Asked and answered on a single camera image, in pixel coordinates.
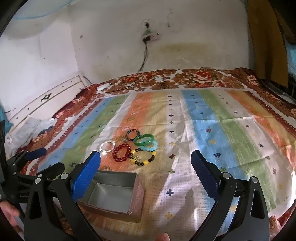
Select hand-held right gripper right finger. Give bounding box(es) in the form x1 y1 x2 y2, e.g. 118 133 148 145
191 149 270 241

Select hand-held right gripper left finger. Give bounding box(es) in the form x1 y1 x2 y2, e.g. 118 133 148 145
24 150 101 241

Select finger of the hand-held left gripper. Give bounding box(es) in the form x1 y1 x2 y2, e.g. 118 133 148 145
8 148 47 168
16 162 65 183

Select white bead bracelet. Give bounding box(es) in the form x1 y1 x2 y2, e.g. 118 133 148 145
99 140 116 155

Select metal tin box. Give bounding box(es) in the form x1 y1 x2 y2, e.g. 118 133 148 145
77 170 145 223

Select red bead bracelet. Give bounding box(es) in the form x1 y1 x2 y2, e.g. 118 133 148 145
112 143 132 162

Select yellow and brown bead bracelet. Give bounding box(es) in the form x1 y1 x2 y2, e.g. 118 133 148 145
129 148 157 167

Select light blue bead bracelet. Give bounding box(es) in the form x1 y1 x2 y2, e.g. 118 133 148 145
139 140 159 152

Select green jade bangle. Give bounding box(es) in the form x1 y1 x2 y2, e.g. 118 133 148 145
133 134 155 147

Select multicolour bead bracelet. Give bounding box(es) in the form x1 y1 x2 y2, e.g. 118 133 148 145
125 129 141 142

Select person's left hand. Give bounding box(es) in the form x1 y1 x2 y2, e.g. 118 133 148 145
0 201 24 232

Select person's right hand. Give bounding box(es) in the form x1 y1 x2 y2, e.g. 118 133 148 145
154 232 171 241

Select grey crumpled cloth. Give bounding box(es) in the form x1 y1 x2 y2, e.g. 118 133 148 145
10 117 58 149

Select striped colourful cloth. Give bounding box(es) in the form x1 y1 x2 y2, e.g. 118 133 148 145
38 88 296 235

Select white bed headboard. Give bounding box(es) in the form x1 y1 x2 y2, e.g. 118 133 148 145
0 75 84 138

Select floral brown blanket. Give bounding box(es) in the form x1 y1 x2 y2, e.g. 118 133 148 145
7 67 296 241

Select light blue net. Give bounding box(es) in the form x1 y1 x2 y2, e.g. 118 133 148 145
11 0 77 22

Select white power strip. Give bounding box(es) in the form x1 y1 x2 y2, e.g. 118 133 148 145
142 32 161 42

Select black cable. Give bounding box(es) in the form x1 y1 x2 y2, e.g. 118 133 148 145
99 41 149 94

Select wall socket with plug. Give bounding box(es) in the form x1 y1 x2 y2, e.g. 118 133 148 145
142 19 153 33

